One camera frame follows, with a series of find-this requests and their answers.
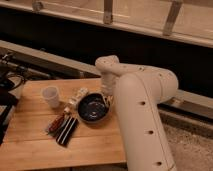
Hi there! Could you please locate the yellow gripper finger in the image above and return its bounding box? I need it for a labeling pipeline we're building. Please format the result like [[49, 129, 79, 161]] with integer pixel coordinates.
[[104, 96, 110, 108], [110, 96, 114, 106]]

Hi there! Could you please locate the dark ceramic bowl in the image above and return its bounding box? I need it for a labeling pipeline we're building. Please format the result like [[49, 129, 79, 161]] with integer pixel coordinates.
[[77, 93, 109, 123]]

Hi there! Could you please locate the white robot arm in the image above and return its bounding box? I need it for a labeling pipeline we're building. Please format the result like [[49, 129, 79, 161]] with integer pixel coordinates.
[[95, 55, 178, 171]]

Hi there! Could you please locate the white tube bottle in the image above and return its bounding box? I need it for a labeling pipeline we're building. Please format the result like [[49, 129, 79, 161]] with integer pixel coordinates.
[[64, 87, 89, 113]]

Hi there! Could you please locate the black white striped case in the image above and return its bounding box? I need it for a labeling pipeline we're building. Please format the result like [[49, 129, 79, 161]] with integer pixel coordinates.
[[56, 117, 78, 146]]

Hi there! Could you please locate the translucent plastic cup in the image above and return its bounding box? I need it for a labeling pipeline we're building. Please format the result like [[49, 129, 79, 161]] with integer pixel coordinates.
[[41, 86, 60, 108]]

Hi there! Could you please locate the black cables and equipment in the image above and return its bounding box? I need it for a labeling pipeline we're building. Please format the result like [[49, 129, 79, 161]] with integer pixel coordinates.
[[0, 51, 27, 144]]

